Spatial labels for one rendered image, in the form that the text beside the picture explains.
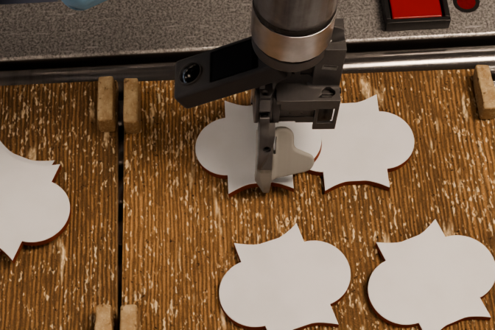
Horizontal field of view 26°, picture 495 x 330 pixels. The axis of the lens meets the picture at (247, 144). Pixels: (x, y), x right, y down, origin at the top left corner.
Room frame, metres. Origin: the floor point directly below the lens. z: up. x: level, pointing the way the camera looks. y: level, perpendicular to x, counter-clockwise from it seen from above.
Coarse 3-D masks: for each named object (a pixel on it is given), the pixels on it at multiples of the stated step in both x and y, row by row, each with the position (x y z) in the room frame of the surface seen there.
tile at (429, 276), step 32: (384, 256) 0.45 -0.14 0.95; (416, 256) 0.45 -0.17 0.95; (448, 256) 0.45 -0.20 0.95; (480, 256) 0.45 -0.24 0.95; (384, 288) 0.42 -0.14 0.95; (416, 288) 0.42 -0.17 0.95; (448, 288) 0.42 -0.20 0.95; (480, 288) 0.42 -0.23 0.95; (384, 320) 0.39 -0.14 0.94; (416, 320) 0.38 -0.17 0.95; (448, 320) 0.38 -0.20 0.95
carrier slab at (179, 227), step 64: (192, 128) 0.61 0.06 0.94; (448, 128) 0.61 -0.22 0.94; (128, 192) 0.53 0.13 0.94; (192, 192) 0.53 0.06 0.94; (256, 192) 0.53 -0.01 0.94; (320, 192) 0.53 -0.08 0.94; (384, 192) 0.53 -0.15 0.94; (448, 192) 0.53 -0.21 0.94; (128, 256) 0.46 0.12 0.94; (192, 256) 0.46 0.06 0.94; (192, 320) 0.39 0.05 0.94
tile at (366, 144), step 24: (360, 120) 0.61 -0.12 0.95; (384, 120) 0.61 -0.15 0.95; (336, 144) 0.58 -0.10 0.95; (360, 144) 0.58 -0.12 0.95; (384, 144) 0.58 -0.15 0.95; (408, 144) 0.58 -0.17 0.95; (312, 168) 0.55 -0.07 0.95; (336, 168) 0.55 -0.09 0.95; (360, 168) 0.55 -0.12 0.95; (384, 168) 0.55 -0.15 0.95
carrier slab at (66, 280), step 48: (0, 96) 0.65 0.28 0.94; (48, 96) 0.65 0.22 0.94; (96, 96) 0.65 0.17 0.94; (48, 144) 0.59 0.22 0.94; (96, 144) 0.59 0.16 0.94; (96, 192) 0.53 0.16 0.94; (96, 240) 0.47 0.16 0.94; (0, 288) 0.42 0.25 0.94; (48, 288) 0.42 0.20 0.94; (96, 288) 0.42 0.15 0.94
